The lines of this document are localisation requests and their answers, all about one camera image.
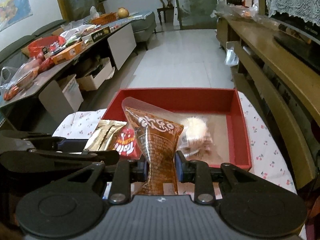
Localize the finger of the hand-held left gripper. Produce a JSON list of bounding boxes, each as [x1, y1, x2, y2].
[[0, 130, 88, 153], [0, 149, 120, 173]]

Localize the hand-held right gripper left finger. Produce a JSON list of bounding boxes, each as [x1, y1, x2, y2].
[[59, 158, 151, 204]]

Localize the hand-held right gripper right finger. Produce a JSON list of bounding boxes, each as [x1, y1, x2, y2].
[[174, 151, 282, 205]]

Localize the red snack packet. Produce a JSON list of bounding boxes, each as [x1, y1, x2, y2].
[[117, 127, 141, 160]]

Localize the brown snack packet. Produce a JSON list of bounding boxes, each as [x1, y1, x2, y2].
[[122, 97, 185, 196]]

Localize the gold snack packet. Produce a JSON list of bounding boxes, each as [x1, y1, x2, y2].
[[83, 120, 128, 153]]

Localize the red cardboard box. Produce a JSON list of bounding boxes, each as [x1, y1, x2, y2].
[[101, 88, 253, 172]]

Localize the clear pastry packet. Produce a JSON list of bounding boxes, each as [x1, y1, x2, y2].
[[175, 116, 216, 161]]

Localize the white storage bin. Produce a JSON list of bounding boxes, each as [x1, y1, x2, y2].
[[58, 74, 84, 111]]

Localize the white cardboard box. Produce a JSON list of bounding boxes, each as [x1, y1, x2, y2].
[[76, 57, 116, 92]]

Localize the clear bag of oranges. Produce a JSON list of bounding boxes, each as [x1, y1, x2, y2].
[[0, 64, 41, 102]]

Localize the dark top coffee table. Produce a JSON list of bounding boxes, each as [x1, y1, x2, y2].
[[0, 17, 138, 122]]

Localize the cherry print tablecloth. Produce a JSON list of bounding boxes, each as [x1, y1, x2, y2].
[[52, 90, 310, 240]]

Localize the flat orange box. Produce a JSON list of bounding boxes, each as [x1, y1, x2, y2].
[[52, 41, 86, 65]]

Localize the red plastic bag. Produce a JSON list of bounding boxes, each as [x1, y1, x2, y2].
[[28, 35, 67, 58]]

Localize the grey sofa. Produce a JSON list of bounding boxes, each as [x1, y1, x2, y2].
[[0, 19, 71, 67]]

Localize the black printed box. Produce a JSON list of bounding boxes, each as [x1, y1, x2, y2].
[[90, 26, 111, 43]]

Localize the silver foil bag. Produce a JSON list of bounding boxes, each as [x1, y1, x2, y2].
[[224, 41, 241, 67]]

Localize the wooden television cabinet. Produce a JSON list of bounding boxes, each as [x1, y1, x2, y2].
[[215, 12, 320, 197]]

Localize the orange plastic basket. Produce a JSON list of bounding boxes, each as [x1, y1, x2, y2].
[[91, 12, 118, 26]]

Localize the crumpled clear plastic bag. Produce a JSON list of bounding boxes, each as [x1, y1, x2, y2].
[[214, 3, 278, 26]]

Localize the black television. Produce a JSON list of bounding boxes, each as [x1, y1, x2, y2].
[[268, 14, 320, 69]]

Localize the wall map poster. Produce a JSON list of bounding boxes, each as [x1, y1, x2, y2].
[[0, 0, 34, 32]]

